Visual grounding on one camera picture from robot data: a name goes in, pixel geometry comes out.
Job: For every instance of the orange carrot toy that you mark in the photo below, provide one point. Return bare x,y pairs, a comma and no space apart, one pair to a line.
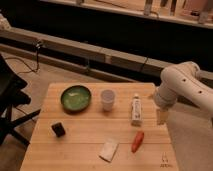
137,141

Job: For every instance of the white tube with label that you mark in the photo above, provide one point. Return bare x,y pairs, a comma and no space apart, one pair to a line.
136,117

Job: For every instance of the black office chair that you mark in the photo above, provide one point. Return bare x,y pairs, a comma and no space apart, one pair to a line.
11,95

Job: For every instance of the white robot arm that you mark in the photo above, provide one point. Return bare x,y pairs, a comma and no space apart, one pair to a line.
181,80

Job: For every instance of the white sponge block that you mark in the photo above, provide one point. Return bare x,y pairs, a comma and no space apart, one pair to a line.
108,150

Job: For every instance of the black eraser block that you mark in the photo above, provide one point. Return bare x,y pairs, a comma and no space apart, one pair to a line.
58,129

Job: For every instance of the translucent plastic cup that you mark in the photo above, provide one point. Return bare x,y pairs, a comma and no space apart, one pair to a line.
107,99

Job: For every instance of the cream stick end effector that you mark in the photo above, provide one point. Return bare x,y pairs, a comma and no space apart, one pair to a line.
162,116

